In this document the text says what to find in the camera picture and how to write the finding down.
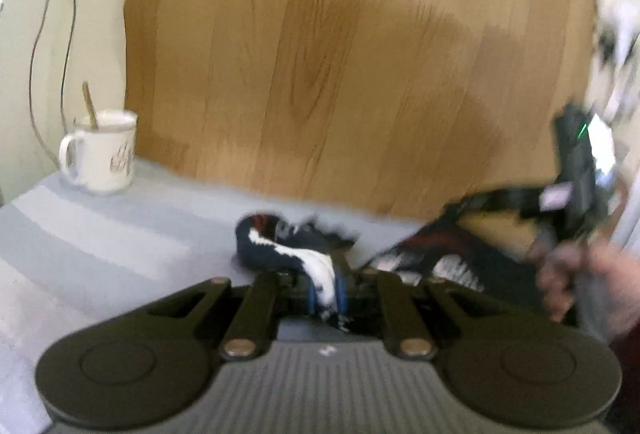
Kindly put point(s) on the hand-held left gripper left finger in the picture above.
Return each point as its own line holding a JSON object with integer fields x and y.
{"x": 260, "y": 309}

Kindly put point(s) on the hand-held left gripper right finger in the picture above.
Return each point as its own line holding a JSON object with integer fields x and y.
{"x": 400, "y": 314}

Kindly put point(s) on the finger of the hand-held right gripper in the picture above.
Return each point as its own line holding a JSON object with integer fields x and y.
{"x": 500, "y": 203}

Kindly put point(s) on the black red patterned sweater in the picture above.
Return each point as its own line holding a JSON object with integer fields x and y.
{"x": 450, "y": 239}

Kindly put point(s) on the small dark and white garment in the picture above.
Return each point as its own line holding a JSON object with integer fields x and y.
{"x": 280, "y": 239}

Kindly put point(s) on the person's right hand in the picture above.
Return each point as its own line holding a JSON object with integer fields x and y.
{"x": 615, "y": 284}

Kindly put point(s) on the light blue striped sheet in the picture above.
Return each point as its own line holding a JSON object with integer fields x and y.
{"x": 100, "y": 239}

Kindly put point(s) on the white printed mug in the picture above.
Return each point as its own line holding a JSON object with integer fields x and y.
{"x": 107, "y": 153}

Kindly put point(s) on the wooden headboard panel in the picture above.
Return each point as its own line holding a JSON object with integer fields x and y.
{"x": 325, "y": 63}

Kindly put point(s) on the spoon in mug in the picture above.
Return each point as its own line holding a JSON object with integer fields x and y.
{"x": 90, "y": 106}

